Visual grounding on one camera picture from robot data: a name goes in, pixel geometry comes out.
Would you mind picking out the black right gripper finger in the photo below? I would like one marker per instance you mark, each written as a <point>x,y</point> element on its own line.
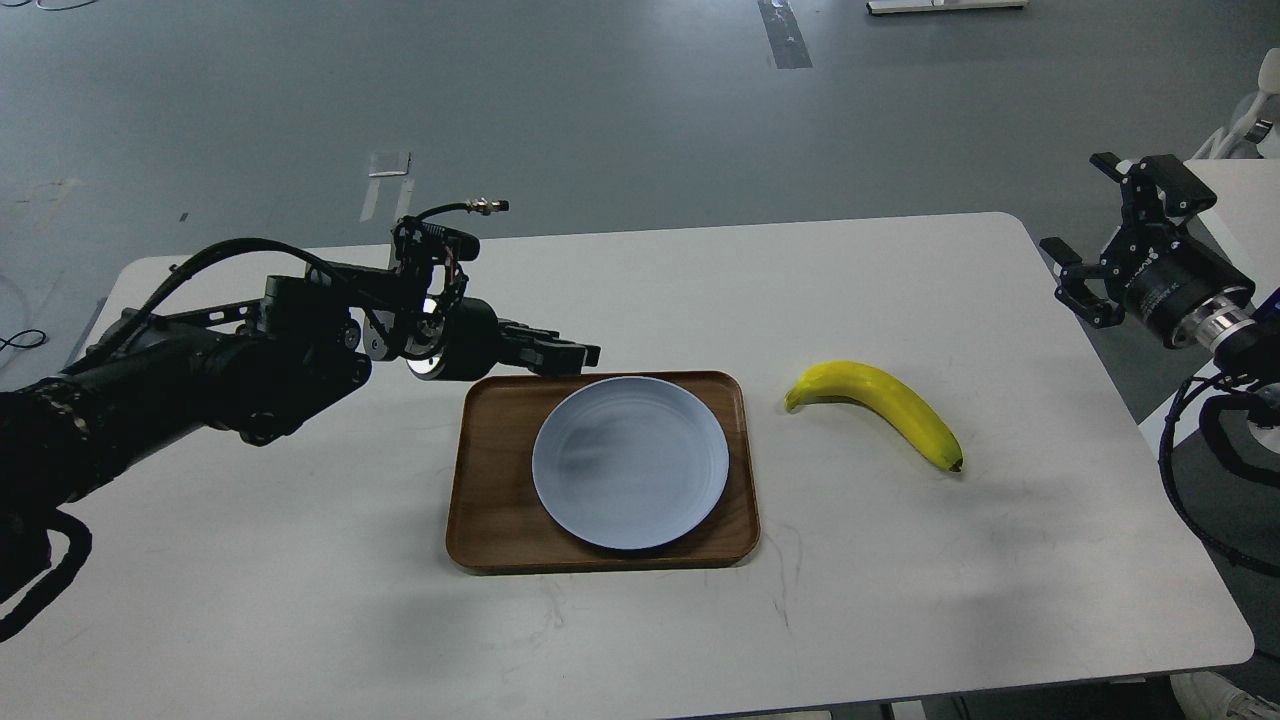
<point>1073,278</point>
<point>1159,195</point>

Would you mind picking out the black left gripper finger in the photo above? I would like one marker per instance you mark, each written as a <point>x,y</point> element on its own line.
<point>558,358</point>

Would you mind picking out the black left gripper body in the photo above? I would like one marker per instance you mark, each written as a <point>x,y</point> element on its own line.
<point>473,346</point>

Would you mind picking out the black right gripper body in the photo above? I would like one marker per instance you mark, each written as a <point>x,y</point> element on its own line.
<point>1163,287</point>

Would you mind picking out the blue round plate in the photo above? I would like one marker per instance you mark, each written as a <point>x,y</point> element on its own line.
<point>630,463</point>

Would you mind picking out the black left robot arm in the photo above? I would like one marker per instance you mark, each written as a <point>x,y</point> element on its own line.
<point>260,368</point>

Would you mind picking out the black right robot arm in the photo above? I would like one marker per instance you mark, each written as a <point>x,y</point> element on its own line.
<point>1250,355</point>

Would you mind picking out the yellow banana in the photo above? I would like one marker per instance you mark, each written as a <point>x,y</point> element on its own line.
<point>884,394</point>

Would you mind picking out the white side table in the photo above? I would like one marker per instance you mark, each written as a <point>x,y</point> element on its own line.
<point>1243,223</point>

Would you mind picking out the white rolling chair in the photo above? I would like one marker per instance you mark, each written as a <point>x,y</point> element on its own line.
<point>1251,130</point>

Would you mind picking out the brown wooden tray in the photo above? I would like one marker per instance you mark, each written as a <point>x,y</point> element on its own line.
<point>497,525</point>

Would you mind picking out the white shoe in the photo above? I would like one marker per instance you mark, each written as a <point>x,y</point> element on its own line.
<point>1205,695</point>

